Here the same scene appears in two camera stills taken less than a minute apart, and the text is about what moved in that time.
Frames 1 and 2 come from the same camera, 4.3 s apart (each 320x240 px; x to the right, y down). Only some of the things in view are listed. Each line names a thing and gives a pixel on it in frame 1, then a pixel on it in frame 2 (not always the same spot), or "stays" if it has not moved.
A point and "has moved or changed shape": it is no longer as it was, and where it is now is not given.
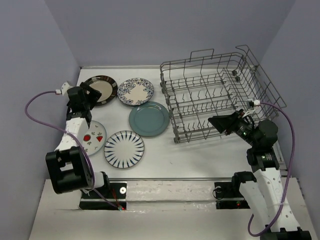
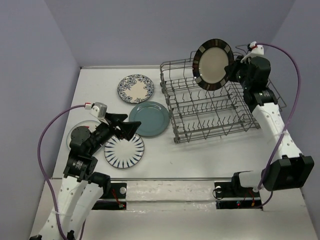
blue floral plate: (135, 91) has moved or changed shape
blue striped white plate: (124, 149) stays
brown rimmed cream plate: (106, 85) → (209, 60)
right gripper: (222, 122) → (231, 69)
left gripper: (94, 95) → (128, 128)
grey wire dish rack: (204, 88) stays
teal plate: (149, 119) stays
